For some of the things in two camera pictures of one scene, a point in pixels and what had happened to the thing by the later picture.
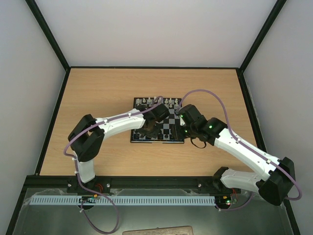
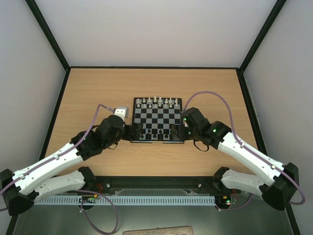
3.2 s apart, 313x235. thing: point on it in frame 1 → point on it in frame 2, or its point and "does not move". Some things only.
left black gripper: x=154 y=135 → x=137 y=133
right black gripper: x=178 y=130 does not move
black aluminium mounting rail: x=205 y=183 does not move
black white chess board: x=166 y=135 does not move
